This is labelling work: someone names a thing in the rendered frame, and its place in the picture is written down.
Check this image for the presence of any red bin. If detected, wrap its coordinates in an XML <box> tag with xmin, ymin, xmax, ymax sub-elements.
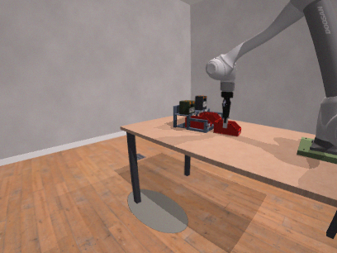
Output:
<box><xmin>199</xmin><ymin>112</ymin><xmax>222</xmax><ymax>124</ymax></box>
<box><xmin>213</xmin><ymin>119</ymin><xmax>241</xmax><ymax>136</ymax></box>
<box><xmin>185</xmin><ymin>116</ymin><xmax>212</xmax><ymax>130</ymax></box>

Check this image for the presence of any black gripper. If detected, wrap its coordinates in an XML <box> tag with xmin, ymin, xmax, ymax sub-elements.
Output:
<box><xmin>221</xmin><ymin>92</ymin><xmax>233</xmax><ymax>128</ymax></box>

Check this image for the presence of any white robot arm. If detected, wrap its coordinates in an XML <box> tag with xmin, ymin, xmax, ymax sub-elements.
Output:
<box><xmin>206</xmin><ymin>0</ymin><xmax>337</xmax><ymax>155</ymax></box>

